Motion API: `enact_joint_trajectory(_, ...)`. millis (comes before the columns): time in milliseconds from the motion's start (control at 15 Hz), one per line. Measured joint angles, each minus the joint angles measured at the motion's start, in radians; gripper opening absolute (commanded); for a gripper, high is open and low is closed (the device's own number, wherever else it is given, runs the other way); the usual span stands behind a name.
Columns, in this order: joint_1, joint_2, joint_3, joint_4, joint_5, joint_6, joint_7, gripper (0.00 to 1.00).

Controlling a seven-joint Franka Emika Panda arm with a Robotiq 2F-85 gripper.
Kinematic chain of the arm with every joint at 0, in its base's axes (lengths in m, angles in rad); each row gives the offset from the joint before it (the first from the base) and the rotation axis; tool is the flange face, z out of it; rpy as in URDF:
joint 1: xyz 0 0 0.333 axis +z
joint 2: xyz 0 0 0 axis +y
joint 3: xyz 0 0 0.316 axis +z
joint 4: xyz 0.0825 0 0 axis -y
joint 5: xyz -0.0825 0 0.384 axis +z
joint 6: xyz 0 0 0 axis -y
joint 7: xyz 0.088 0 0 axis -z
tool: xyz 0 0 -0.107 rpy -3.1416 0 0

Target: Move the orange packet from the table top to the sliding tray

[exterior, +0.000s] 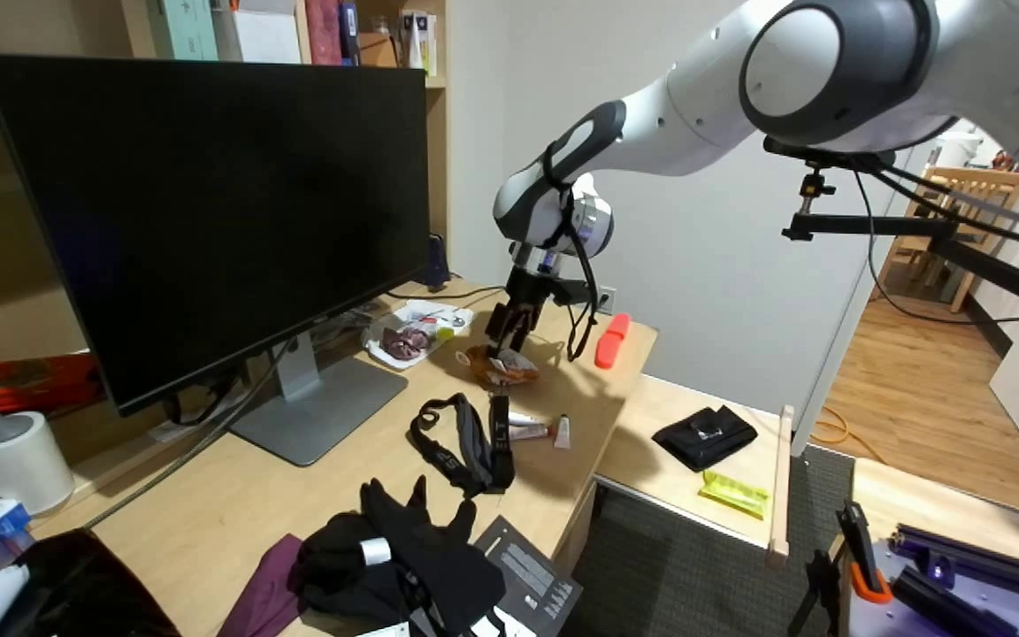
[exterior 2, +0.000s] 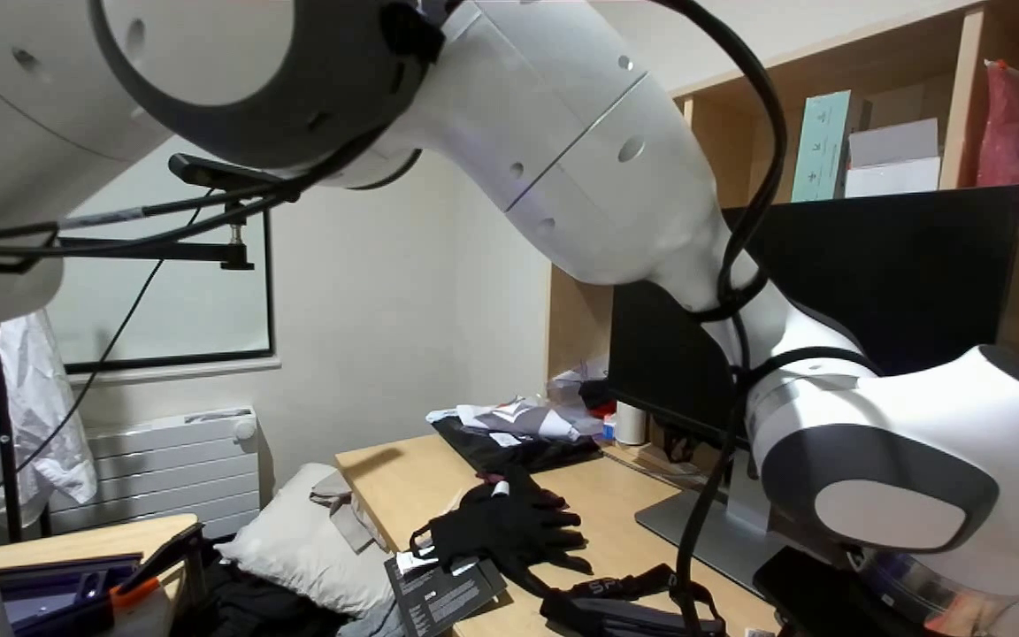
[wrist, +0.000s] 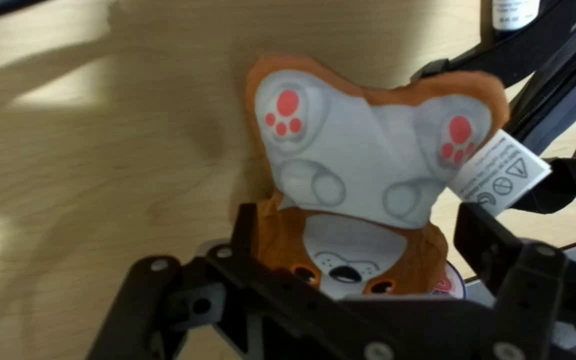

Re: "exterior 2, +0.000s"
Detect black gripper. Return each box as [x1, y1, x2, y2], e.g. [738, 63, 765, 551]
[752, 545, 892, 637]

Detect purple plastic tray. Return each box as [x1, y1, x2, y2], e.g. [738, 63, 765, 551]
[0, 560, 142, 637]

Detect black gloves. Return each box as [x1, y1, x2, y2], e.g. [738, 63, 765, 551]
[406, 470, 596, 594]

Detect black computer monitor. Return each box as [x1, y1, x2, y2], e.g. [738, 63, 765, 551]
[604, 182, 1019, 594]

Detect black folded cloth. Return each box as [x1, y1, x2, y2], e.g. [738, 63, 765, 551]
[433, 418, 610, 479]

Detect white patterned cloth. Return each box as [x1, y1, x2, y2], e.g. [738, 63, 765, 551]
[423, 401, 592, 448]

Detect black booklet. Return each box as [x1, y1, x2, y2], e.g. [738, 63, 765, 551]
[383, 551, 513, 637]

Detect teal book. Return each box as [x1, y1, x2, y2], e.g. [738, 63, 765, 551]
[790, 87, 857, 204]

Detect red bag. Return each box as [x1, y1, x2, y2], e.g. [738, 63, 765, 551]
[977, 59, 1019, 224]

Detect wooden shelf unit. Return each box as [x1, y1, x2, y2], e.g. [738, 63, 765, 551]
[544, 0, 1019, 383]

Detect white pillow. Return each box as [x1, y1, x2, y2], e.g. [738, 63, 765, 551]
[221, 461, 400, 617]

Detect black bag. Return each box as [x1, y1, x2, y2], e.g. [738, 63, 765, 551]
[170, 551, 351, 637]

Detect white radiator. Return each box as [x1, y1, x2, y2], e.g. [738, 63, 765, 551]
[83, 403, 267, 541]

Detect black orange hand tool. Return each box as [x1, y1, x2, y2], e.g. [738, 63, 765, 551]
[110, 526, 203, 613]

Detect black framed whiteboard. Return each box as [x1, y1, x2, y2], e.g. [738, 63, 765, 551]
[61, 135, 281, 375]

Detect small wooden side table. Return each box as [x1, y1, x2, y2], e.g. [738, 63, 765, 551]
[0, 510, 205, 637]

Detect white plastic cover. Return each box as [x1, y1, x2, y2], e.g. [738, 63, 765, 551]
[0, 312, 101, 523]

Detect grey strap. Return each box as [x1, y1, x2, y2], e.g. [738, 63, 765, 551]
[308, 470, 379, 554]

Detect black camera stand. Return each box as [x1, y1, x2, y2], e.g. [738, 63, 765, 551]
[0, 199, 259, 545]

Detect thin black camera cable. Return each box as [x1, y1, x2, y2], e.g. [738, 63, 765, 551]
[0, 190, 221, 499]

